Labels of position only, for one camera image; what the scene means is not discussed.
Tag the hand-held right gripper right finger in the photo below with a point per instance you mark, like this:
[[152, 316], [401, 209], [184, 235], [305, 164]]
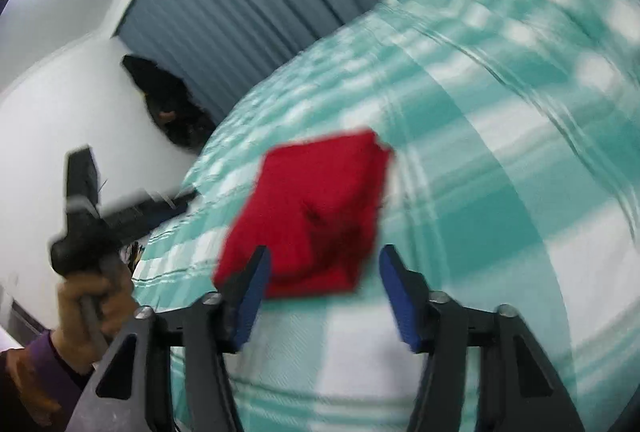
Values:
[[402, 302]]

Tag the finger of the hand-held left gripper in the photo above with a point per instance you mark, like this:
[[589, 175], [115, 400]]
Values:
[[150, 209]]

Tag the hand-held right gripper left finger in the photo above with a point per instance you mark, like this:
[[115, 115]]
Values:
[[252, 297]]

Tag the red knit garment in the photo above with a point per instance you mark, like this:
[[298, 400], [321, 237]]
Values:
[[310, 212]]

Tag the person's left forearm purple sleeve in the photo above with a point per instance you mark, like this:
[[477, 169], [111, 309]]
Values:
[[47, 362]]

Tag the person's left hand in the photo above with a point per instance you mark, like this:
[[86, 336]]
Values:
[[75, 327]]

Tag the black cloth bundle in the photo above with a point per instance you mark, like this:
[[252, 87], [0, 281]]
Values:
[[172, 111]]

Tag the green white checked blanket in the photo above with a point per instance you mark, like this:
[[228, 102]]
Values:
[[500, 136]]

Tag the blue pleated curtain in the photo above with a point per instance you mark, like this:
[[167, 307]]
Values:
[[240, 1]]

